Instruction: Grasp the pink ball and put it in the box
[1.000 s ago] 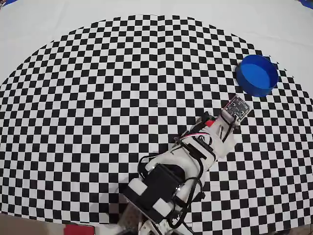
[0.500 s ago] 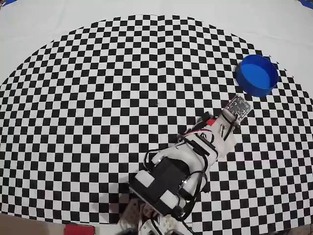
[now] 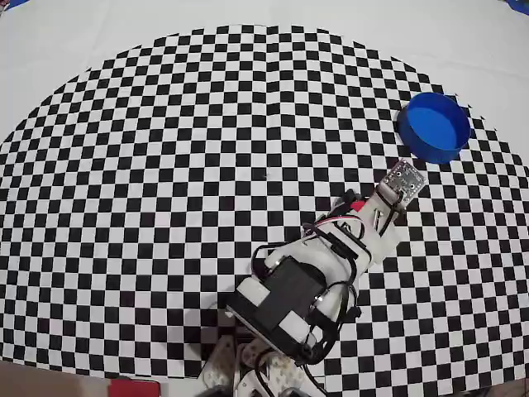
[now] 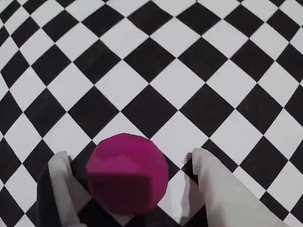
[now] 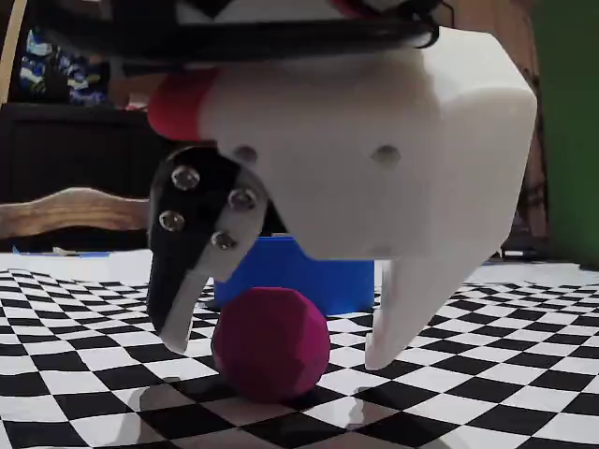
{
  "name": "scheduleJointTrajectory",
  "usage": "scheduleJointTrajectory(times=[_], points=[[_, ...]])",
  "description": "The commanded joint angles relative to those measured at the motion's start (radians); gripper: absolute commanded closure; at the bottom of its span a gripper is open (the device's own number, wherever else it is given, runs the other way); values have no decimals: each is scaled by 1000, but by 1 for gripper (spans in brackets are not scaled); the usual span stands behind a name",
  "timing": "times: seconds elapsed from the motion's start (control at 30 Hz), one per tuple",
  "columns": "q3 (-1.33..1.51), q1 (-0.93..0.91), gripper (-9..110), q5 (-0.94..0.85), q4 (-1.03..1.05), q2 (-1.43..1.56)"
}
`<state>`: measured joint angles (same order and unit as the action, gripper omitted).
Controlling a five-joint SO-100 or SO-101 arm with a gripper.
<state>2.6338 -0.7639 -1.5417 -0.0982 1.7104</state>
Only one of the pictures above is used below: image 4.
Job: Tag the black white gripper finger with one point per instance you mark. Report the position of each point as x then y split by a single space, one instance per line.
59 189

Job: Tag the pink ball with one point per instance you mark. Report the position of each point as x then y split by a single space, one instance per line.
127 170

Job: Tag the black white checkerboard mat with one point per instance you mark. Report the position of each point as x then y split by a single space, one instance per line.
165 71

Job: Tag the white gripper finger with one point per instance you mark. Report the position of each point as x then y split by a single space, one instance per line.
220 201

